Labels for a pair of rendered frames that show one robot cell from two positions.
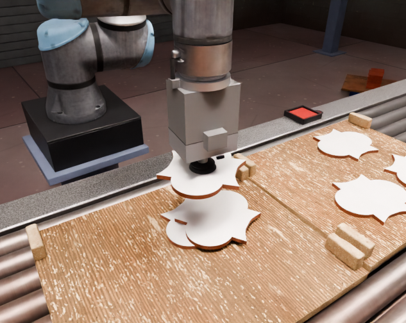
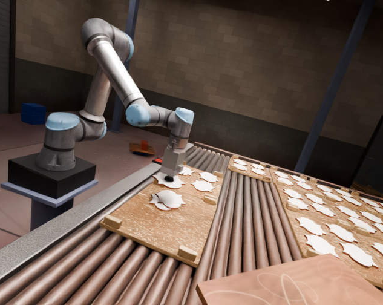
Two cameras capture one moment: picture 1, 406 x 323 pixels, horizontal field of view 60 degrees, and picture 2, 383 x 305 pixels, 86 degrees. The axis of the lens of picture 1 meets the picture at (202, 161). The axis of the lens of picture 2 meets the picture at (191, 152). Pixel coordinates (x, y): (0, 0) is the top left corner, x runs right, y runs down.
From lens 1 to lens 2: 0.57 m
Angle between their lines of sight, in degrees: 45
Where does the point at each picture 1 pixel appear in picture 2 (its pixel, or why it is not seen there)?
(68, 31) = (74, 122)
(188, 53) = (180, 141)
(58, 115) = (54, 166)
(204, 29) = (186, 134)
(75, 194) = (95, 204)
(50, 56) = (59, 134)
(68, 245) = (124, 220)
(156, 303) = (175, 227)
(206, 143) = (179, 169)
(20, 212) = (75, 217)
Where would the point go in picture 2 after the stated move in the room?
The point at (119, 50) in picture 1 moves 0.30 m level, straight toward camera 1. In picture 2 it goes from (93, 132) to (134, 154)
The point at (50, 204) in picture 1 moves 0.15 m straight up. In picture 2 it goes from (88, 210) to (92, 173)
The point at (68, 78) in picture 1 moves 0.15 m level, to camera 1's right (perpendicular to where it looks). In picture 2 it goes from (66, 145) to (102, 146)
